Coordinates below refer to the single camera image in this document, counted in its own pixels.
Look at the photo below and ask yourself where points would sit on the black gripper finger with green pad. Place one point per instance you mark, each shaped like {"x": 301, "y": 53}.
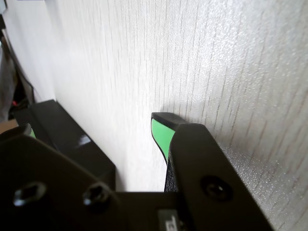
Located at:
{"x": 36, "y": 173}
{"x": 204, "y": 163}

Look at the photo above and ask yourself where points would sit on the black cardboard box tray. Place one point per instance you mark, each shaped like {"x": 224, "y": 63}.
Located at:
{"x": 38, "y": 125}

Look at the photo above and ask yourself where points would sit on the black open box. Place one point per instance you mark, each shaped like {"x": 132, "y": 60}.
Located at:
{"x": 79, "y": 149}

